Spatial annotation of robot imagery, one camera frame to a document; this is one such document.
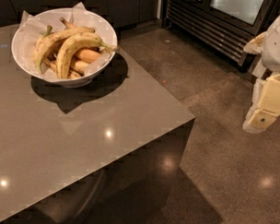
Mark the small banana at bowl bottom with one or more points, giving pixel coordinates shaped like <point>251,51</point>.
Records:
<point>77,67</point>

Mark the black glass-door refrigerator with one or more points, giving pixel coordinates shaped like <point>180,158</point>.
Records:
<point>225,25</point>

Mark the green-stemmed banana at left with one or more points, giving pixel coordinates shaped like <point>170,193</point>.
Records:
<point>39,40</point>

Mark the large yellow spotted banana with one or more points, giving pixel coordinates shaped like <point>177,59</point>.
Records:
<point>72,45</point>

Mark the white paper bowl liner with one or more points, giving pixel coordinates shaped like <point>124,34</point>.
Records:
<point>65,46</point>

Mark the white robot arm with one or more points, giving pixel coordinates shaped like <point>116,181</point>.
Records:
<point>267,45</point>

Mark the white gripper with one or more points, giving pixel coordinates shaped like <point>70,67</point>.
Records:
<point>278,45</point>

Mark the white ceramic bowl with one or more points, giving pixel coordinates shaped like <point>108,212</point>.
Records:
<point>31,27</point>

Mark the long yellow banana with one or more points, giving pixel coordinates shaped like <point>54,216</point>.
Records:
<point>53,38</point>

